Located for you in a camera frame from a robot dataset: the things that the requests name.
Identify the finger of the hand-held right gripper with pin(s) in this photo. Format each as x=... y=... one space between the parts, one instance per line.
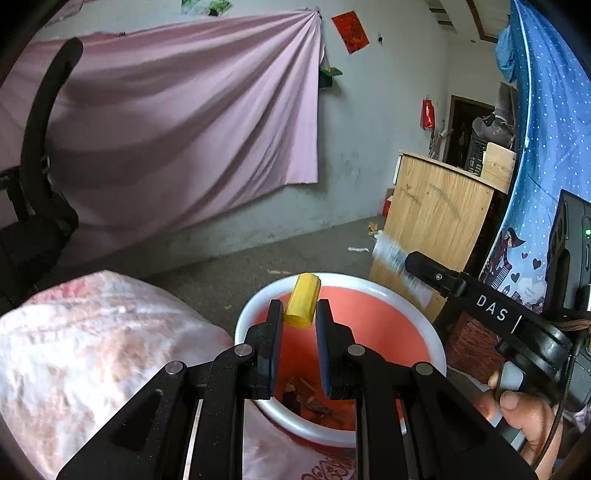
x=429 y=272

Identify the dark wooden door frame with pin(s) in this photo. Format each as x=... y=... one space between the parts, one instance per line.
x=459 y=134

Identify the grey bag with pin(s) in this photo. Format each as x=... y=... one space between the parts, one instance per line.
x=491 y=127

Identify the green hat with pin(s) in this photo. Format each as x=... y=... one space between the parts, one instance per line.
x=328 y=74

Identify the person's right hand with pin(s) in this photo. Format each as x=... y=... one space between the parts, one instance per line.
x=531 y=415

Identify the red basin with white rim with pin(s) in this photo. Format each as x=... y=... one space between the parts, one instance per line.
x=369 y=318

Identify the silver wrapper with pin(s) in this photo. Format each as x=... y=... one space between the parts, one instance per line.
x=397 y=263

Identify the black crate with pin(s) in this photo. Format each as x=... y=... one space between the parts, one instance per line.
x=475 y=159

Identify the pink hanging cloth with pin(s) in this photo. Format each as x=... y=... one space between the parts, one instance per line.
x=184 y=115

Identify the floral pink tablecloth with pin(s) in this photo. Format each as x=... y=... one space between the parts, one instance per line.
x=92 y=346

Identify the black office chair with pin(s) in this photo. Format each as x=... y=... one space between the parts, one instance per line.
x=32 y=221

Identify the yellow plastic tube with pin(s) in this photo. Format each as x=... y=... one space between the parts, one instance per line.
x=304 y=302

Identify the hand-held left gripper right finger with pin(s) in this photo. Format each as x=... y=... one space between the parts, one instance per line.
x=334 y=364

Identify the green wall photos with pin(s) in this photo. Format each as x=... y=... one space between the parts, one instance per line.
x=205 y=5

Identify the red woven basket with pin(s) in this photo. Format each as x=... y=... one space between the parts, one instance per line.
x=471 y=341

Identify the red hanging packet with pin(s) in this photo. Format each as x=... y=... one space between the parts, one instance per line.
x=428 y=113

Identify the blue dotted printed curtain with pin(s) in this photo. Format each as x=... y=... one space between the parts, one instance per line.
x=540 y=138

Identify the white paper scrap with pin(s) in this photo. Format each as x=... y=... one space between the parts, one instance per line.
x=358 y=249

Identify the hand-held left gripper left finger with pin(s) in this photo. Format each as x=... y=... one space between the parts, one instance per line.
x=265 y=360

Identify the light wooden cabinet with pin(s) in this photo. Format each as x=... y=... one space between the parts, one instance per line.
x=434 y=212

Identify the red paper wall sign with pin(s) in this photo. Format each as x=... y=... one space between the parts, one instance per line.
x=351 y=31

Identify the black snack wrapper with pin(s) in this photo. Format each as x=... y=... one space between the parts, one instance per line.
x=294 y=399

